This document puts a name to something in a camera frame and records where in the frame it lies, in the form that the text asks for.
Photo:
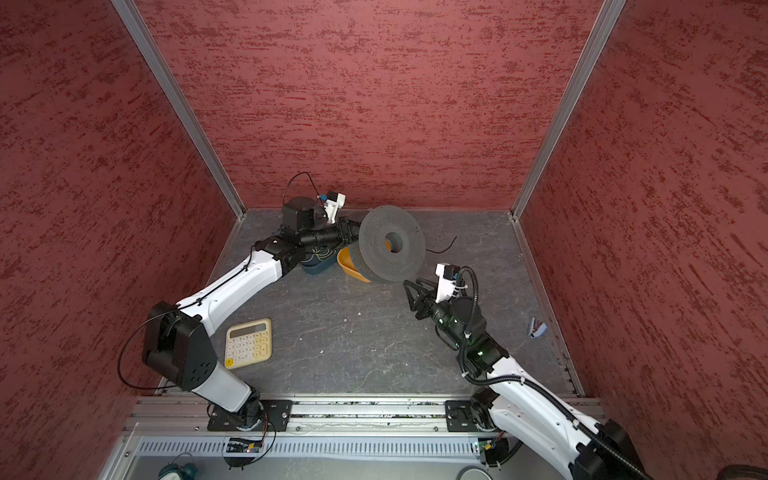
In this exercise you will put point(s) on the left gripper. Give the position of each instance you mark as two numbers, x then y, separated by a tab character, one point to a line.
345	235

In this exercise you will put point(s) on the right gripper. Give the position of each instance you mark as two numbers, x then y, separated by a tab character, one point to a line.
421	291

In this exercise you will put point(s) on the grey perforated cable spool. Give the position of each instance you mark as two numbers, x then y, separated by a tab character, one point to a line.
391	246

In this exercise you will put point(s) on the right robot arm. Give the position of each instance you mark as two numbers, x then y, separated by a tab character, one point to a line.
509	399

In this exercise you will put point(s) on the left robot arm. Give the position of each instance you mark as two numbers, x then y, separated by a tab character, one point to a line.
177	340

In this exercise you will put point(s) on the teal plastic bin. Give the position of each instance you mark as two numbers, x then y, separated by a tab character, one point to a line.
316	264

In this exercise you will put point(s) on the yellow plastic bin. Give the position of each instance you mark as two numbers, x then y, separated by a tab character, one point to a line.
345	261

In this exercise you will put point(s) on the small blue grey clip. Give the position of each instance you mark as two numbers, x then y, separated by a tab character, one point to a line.
536	329

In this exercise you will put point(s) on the yellow calculator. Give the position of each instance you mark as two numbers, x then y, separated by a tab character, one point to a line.
248	344

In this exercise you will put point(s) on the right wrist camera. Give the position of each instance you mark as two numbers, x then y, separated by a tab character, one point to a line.
447	281

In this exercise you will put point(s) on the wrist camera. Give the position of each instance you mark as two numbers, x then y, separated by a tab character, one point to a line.
447	281
333	202

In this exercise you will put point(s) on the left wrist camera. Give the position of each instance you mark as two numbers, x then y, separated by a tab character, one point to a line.
333	202

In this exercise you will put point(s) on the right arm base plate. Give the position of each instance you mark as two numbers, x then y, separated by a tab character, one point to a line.
467	416

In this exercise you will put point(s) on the aluminium front rail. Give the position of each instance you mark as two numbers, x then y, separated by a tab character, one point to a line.
335	415

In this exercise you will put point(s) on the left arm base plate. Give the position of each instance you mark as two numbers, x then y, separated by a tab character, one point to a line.
253	418

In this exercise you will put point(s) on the left corner aluminium post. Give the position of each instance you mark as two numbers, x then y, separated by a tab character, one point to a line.
133	21

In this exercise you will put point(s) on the corner aluminium post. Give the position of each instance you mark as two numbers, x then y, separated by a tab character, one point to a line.
603	26
133	21

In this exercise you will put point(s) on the teal object below rail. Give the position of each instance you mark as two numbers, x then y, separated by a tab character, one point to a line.
182	467

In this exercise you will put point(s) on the right corner aluminium post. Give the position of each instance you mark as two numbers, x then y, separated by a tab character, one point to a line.
603	26

